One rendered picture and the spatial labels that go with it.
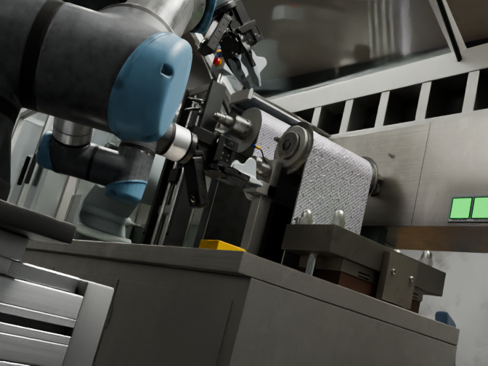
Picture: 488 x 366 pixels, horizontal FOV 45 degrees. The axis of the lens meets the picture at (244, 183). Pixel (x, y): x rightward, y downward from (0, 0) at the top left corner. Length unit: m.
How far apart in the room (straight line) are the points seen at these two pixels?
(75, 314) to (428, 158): 1.22
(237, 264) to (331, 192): 0.56
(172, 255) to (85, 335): 0.63
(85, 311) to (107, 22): 0.29
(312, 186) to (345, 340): 0.44
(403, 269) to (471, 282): 6.22
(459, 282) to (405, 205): 6.05
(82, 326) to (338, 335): 0.68
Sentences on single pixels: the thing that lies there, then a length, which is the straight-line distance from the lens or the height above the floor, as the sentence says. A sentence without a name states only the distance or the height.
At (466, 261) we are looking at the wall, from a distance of 7.71.
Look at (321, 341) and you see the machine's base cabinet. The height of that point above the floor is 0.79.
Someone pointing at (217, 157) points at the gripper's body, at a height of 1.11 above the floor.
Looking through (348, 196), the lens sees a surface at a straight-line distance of 1.59.
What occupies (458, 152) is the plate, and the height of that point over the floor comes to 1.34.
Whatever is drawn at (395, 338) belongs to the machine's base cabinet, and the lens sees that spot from 1.34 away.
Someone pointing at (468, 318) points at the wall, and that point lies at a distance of 7.55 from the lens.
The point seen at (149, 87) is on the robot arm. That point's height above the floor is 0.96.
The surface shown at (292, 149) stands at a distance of 1.51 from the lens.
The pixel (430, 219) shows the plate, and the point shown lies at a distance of 1.60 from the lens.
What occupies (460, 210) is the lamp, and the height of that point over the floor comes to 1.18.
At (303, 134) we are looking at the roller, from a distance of 1.52.
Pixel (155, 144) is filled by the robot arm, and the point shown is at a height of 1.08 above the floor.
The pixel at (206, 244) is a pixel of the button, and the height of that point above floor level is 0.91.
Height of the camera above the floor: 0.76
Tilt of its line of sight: 14 degrees up
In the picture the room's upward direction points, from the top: 15 degrees clockwise
